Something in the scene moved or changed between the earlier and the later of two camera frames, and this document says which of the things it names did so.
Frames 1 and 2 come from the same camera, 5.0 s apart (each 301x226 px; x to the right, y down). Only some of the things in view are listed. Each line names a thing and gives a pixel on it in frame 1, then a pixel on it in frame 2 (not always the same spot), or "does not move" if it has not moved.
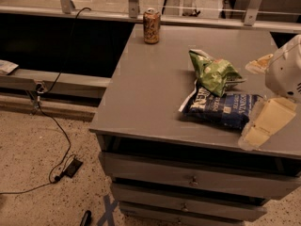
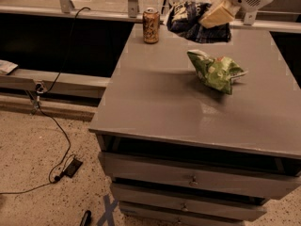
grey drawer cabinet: (169, 124) does not move
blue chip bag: (229, 110) to (183, 18)
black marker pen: (87, 219) does not move
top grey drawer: (200, 177) does not move
